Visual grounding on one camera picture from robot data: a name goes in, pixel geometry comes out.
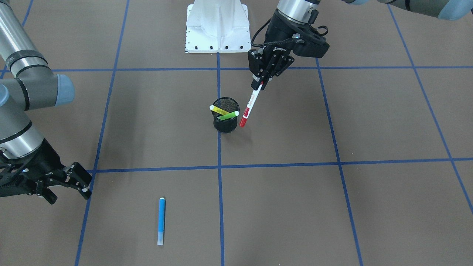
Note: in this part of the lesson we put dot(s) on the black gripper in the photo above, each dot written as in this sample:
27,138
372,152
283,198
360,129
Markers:
279,32
45,162

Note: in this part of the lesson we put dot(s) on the red white marker pen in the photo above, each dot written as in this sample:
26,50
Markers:
249,105

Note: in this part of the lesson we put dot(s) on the green highlighter pen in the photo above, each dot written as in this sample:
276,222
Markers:
229,116

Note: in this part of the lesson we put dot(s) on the yellow highlighter pen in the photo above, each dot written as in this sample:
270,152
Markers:
218,110

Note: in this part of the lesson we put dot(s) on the blue marker pen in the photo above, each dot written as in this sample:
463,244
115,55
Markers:
161,221

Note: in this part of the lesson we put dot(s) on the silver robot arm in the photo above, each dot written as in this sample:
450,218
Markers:
392,47
33,86

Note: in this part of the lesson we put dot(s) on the black mesh pen cup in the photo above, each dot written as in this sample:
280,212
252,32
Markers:
230,105

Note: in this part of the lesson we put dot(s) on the white pedestal column base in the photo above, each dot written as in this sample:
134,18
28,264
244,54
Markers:
217,26

